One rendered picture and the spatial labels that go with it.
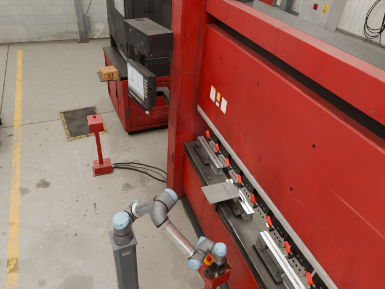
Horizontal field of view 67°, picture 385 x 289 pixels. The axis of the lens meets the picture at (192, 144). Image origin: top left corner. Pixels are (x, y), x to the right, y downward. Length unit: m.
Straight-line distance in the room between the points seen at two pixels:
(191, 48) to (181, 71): 0.21
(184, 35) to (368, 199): 1.79
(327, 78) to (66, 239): 2.87
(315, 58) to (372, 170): 0.53
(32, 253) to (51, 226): 0.32
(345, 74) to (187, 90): 1.65
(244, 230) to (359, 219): 1.07
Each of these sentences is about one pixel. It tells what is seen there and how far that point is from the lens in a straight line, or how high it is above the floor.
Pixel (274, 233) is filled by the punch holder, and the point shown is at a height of 1.14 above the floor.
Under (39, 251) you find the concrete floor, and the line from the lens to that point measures 3.42.
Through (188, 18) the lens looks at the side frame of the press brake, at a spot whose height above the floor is 2.11.
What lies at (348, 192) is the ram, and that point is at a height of 1.81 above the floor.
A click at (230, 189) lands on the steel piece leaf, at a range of 2.40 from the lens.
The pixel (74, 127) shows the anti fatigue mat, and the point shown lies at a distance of 4.95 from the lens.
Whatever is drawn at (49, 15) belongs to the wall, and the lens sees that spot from 8.68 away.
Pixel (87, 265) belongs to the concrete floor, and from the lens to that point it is 3.19.
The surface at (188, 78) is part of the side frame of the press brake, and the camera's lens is 2.66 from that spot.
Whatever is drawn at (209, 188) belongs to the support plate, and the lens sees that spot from 2.38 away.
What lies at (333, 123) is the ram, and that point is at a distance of 1.43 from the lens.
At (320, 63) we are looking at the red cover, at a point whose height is 2.24.
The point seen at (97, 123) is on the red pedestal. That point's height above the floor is 0.80.
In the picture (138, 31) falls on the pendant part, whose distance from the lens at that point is 2.72.
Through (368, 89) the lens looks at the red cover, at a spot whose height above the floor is 2.25.
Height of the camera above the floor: 2.68
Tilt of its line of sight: 37 degrees down
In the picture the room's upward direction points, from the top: 5 degrees clockwise
